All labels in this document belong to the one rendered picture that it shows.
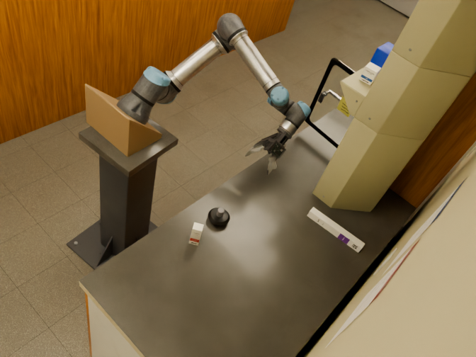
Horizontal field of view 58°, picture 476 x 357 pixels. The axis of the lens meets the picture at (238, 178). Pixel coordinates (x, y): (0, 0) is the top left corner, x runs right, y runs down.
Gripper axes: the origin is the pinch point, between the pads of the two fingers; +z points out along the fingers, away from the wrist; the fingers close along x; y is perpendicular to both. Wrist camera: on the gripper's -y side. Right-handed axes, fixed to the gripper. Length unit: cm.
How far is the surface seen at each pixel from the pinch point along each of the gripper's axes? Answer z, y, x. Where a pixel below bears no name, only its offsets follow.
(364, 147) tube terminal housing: -30.8, 36.0, 14.8
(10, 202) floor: 109, -114, -62
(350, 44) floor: -206, -283, 143
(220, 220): 27.8, 20.2, -7.2
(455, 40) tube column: -66, 66, -6
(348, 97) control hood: -41, 33, -4
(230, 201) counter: 19.7, 8.4, -3.0
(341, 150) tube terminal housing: -26.1, 26.5, 13.7
